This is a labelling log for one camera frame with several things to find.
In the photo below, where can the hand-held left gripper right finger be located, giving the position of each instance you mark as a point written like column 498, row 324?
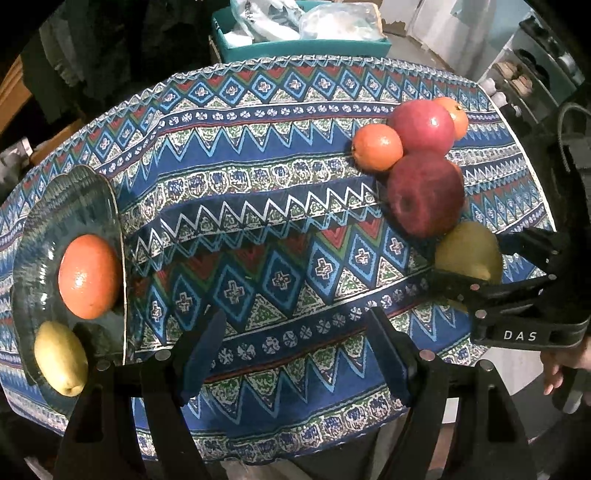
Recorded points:
column 384, row 350

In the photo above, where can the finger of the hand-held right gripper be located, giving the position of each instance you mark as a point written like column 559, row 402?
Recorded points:
column 461, row 286
column 535, row 244

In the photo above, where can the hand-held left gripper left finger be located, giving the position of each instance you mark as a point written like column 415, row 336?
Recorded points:
column 204, row 350

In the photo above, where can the dark red apple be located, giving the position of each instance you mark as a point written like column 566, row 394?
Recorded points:
column 425, row 194

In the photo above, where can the orange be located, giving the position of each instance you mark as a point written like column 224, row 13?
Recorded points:
column 457, row 117
column 90, row 277
column 376, row 147

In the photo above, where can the person's right hand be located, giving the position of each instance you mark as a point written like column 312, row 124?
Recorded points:
column 554, row 369

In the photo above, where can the patterned blue tablecloth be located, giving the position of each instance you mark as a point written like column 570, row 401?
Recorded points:
column 277, row 230

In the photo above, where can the brown shoes pair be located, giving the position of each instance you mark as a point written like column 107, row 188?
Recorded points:
column 515, row 76

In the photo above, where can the white shoe rack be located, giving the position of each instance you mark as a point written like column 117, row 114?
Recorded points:
column 531, row 55

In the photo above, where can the teal plastic bin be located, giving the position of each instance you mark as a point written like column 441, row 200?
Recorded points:
column 300, row 48

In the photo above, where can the clear plastic bag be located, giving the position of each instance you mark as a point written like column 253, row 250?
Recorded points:
column 341, row 21

